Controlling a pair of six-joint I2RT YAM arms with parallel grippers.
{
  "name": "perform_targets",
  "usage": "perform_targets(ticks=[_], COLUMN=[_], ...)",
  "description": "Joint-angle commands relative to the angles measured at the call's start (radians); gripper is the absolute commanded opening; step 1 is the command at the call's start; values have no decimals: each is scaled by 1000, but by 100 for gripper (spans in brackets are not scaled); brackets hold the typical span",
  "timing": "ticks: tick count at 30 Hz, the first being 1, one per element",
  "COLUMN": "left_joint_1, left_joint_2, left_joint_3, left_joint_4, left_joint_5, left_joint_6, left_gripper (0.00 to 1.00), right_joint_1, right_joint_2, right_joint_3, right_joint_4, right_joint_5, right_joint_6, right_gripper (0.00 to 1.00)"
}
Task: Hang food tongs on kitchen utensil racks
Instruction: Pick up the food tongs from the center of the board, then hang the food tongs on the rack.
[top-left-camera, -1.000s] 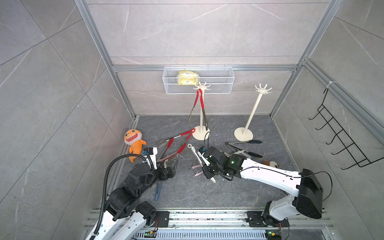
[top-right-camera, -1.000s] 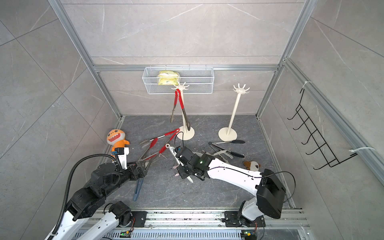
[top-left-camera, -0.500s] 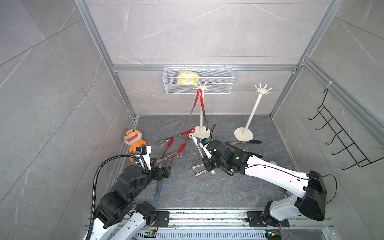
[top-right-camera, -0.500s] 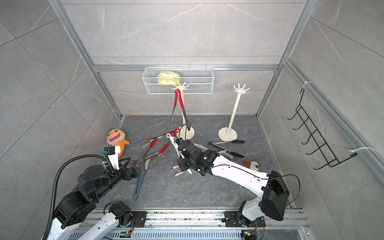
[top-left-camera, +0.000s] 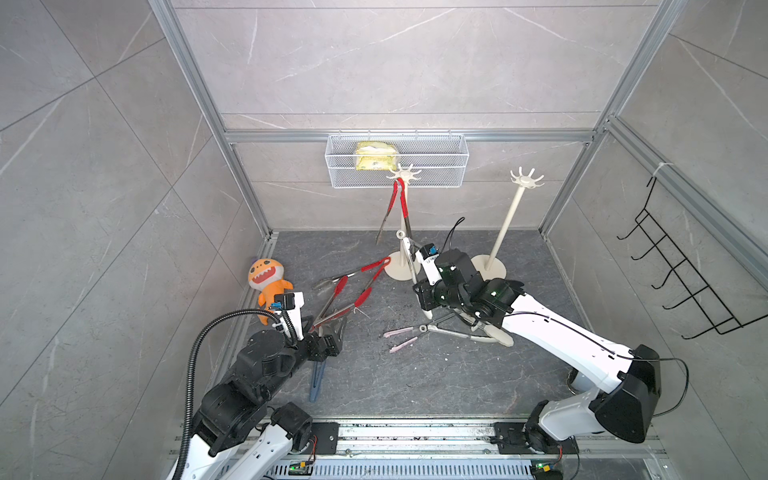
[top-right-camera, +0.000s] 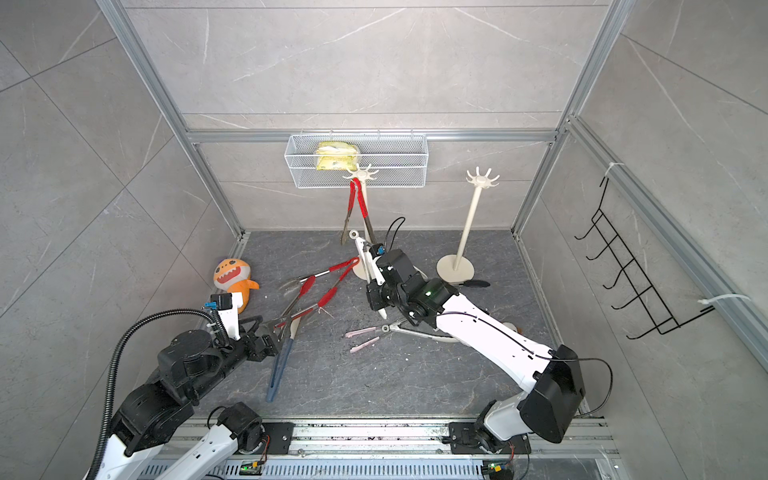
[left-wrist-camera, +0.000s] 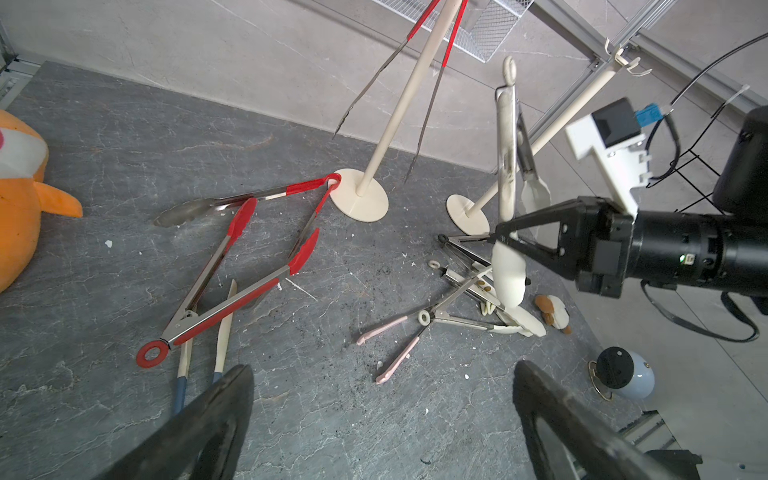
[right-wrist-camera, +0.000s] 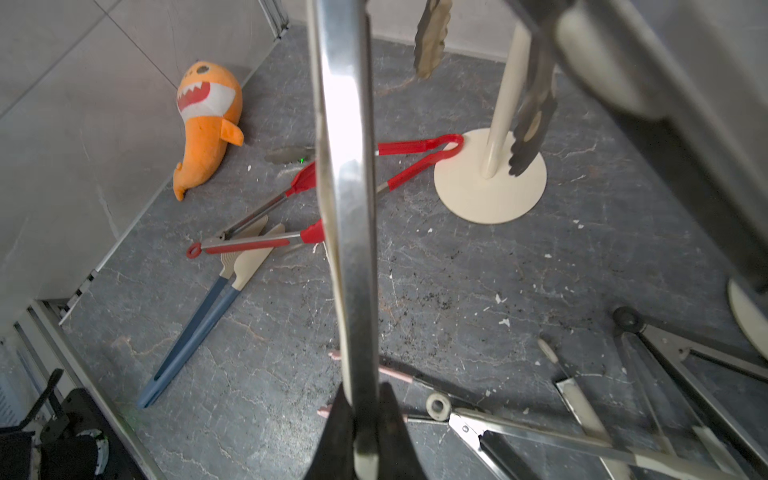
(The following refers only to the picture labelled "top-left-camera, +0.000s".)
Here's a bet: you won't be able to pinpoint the blue handle cream tongs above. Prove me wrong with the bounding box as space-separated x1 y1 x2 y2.
308 317 349 403

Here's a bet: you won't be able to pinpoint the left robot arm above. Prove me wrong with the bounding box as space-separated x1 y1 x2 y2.
170 308 346 479

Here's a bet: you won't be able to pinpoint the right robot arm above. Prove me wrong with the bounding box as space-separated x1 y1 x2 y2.
411 243 664 453

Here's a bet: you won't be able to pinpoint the right cream utensil stand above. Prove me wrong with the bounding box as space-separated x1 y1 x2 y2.
471 167 544 280

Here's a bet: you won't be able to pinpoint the cream utensil stand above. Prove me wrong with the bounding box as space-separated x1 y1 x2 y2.
377 164 421 283
471 167 544 280

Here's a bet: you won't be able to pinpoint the left cream utensil stand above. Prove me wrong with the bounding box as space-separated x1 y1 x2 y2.
377 164 421 283

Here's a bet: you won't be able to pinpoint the red silicone tip tongs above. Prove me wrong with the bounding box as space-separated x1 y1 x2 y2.
310 275 374 332

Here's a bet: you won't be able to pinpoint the pink tip small tongs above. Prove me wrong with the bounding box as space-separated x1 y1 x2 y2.
382 325 421 355

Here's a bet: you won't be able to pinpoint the orange shark plush toy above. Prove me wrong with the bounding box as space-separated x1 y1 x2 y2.
247 258 294 310

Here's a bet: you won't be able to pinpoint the yellow packet in basket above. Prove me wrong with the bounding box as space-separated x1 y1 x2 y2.
354 141 399 171

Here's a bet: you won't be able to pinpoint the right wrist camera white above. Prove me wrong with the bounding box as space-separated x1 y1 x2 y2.
416 243 442 285

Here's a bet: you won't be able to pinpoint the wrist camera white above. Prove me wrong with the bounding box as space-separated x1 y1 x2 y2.
270 292 305 330
416 243 442 285

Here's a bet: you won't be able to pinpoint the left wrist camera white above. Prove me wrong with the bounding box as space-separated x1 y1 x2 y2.
270 292 305 330

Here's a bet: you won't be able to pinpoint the white wire mesh basket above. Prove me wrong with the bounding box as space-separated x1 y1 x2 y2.
325 133 469 189

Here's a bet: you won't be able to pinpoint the black wall hook rack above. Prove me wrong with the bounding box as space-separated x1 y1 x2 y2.
616 177 767 341

